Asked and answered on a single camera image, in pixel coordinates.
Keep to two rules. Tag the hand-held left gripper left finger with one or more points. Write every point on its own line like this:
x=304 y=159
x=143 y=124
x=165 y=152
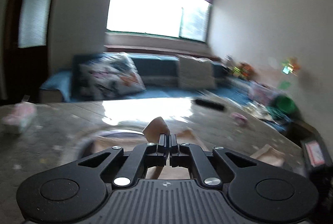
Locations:
x=162 y=147

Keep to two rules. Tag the grey pillow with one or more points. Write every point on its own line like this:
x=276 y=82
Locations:
x=196 y=73

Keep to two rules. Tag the tissue box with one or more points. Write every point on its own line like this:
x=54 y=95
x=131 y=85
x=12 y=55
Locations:
x=19 y=117

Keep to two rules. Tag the cardboard box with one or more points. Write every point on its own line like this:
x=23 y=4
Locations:
x=304 y=130

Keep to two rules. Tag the blue sofa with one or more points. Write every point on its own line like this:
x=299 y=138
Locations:
x=158 y=70

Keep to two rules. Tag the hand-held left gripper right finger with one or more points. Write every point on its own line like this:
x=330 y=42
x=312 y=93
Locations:
x=174 y=147

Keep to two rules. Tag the clear plastic storage box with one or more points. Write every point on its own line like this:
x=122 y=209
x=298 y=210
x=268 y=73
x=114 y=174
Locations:
x=261 y=93

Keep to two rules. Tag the yellow green plush toy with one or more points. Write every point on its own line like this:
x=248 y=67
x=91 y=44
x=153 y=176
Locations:
x=239 y=70

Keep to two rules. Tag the black remote control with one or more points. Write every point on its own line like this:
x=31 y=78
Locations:
x=209 y=104

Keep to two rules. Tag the green plastic bucket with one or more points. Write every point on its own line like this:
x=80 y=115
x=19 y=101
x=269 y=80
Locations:
x=285 y=104

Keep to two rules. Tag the colourful pinwheel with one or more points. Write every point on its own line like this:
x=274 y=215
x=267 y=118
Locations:
x=288 y=67

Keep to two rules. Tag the butterfly print pillow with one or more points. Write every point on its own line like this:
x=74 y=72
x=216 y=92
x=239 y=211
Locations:
x=109 y=75

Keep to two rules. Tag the window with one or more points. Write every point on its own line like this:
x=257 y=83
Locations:
x=151 y=7

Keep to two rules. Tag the dark box with pink label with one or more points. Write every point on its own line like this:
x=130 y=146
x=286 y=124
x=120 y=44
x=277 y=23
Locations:
x=314 y=153

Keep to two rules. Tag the cream knit garment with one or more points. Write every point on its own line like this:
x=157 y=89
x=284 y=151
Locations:
x=156 y=129

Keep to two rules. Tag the orange plush toy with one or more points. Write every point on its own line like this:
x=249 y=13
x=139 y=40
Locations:
x=249 y=70

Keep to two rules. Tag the round black cooktop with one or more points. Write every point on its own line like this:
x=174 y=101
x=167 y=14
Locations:
x=85 y=143

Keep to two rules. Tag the pink hair clip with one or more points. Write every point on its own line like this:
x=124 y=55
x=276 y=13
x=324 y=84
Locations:
x=239 y=118

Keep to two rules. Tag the dark wooden door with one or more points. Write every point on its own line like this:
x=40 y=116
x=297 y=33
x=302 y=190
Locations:
x=28 y=31

